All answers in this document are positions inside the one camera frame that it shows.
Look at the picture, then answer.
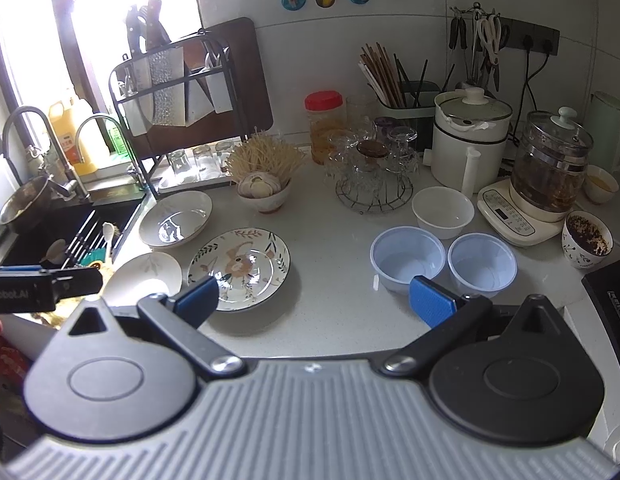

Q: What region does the small white leaf plate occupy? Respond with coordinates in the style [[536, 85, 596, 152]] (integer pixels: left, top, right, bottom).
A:
[[101, 252, 183, 307]]

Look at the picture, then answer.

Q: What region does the blue plastic bowl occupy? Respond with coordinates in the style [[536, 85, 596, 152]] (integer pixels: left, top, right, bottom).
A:
[[369, 226, 447, 296], [447, 233, 518, 298]]

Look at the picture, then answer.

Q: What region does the floral patterned plate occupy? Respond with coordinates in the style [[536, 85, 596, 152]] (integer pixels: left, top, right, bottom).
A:
[[187, 228, 290, 313]]

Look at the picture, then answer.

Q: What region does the large white leaf bowl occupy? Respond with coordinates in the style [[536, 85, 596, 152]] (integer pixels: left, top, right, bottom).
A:
[[138, 191, 213, 248]]

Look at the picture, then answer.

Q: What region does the white ceramic bowl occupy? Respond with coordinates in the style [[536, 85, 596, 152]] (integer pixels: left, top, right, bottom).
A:
[[411, 186, 475, 240]]

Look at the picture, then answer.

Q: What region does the kitchen faucet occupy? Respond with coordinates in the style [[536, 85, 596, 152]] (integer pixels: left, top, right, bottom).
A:
[[76, 113, 146, 188]]

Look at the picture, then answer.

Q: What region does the sink drain rack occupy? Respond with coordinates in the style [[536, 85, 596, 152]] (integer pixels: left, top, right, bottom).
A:
[[61, 209, 116, 269]]

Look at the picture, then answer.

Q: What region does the white spoon in sink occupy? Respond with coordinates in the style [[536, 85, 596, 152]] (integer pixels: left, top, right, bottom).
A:
[[102, 222, 116, 266]]

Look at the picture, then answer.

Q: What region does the white rack drip tray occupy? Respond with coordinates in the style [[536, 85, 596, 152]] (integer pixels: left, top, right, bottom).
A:
[[154, 139, 240, 194]]

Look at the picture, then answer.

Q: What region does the sliced red onion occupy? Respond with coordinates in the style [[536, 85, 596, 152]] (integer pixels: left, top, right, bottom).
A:
[[237, 171, 282, 198]]

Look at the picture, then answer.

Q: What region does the bowl with onion and noodles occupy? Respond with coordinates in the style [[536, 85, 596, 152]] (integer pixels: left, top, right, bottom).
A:
[[238, 182, 293, 214]]

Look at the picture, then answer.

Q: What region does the upturned glass left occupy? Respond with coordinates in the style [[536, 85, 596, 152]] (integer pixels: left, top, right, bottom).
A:
[[167, 148, 191, 174]]

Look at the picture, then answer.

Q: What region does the upturned glass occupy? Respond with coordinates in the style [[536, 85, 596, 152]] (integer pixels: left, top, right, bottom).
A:
[[167, 148, 191, 174], [191, 144, 214, 171], [215, 140, 235, 170]]

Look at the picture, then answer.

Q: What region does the patterned cup with tea leaves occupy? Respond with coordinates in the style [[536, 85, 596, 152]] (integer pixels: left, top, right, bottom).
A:
[[562, 211, 614, 270]]

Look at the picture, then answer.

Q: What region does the induction cooktop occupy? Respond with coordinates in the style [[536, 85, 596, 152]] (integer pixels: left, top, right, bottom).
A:
[[581, 260, 620, 361]]

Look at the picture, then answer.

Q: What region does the upturned glass middle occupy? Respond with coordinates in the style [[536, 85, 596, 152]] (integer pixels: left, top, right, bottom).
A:
[[191, 144, 214, 171]]

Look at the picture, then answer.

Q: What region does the glass health kettle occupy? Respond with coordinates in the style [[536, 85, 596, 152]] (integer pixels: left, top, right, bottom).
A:
[[477, 106, 593, 247]]

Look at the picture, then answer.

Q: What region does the upturned glass right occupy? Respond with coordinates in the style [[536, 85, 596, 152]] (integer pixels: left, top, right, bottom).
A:
[[215, 140, 235, 170]]

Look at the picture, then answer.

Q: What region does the yellow detergent bottle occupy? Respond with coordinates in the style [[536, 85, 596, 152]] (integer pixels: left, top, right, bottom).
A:
[[47, 96, 97, 177]]

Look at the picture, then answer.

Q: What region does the dry noodle bundle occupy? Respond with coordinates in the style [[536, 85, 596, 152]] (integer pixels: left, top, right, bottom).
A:
[[226, 133, 305, 186]]

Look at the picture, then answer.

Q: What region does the white electric cooker pot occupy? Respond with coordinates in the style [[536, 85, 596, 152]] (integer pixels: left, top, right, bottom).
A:
[[430, 87, 513, 192]]

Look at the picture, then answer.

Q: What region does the small yellow bowl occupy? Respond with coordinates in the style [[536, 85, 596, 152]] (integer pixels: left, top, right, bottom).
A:
[[583, 165, 619, 205]]

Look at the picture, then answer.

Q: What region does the green chopstick holder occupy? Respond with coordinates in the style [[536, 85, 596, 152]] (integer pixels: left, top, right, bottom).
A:
[[374, 80, 440, 152]]

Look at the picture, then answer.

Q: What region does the black dish rack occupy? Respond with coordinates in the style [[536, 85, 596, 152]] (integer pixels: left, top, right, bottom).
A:
[[109, 26, 238, 197]]

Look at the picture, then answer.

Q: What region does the white cutlery caddy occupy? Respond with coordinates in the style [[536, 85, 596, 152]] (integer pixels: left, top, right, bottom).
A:
[[205, 52, 233, 114]]

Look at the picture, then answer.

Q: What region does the green electric kettle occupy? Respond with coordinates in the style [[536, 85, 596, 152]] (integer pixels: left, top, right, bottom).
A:
[[584, 91, 620, 174]]

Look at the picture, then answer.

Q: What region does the brown cutting board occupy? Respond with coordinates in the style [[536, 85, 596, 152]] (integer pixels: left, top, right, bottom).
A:
[[132, 18, 273, 159]]

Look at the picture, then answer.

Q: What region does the hanging utensil set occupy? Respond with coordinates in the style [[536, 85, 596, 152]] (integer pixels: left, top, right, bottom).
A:
[[447, 1, 510, 96]]

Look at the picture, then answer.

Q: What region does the wire glass rack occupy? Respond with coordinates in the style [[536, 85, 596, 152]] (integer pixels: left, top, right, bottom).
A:
[[324, 126, 419, 214]]

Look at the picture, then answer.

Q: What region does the wall power socket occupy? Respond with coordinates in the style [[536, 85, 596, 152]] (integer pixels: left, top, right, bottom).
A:
[[501, 18, 560, 56]]

